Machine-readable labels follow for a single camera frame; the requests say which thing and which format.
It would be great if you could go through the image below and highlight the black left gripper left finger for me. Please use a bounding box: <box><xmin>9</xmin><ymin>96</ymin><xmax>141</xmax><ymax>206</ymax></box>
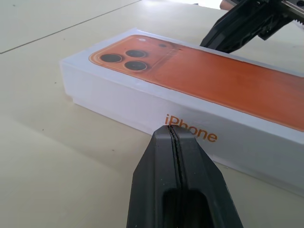
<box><xmin>125</xmin><ymin>125</ymin><xmax>185</xmax><ymax>228</ymax></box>

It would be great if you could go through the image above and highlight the white phone box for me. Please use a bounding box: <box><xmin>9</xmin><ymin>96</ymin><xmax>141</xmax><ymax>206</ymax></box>
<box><xmin>59</xmin><ymin>26</ymin><xmax>304</xmax><ymax>193</ymax></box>

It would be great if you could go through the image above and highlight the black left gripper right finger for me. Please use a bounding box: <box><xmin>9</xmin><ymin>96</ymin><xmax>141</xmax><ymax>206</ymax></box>
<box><xmin>171</xmin><ymin>126</ymin><xmax>244</xmax><ymax>228</ymax></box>

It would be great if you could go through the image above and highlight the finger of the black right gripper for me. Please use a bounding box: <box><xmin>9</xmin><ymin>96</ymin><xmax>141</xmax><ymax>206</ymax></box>
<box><xmin>213</xmin><ymin>13</ymin><xmax>303</xmax><ymax>54</ymax></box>
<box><xmin>200</xmin><ymin>0</ymin><xmax>281</xmax><ymax>48</ymax></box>

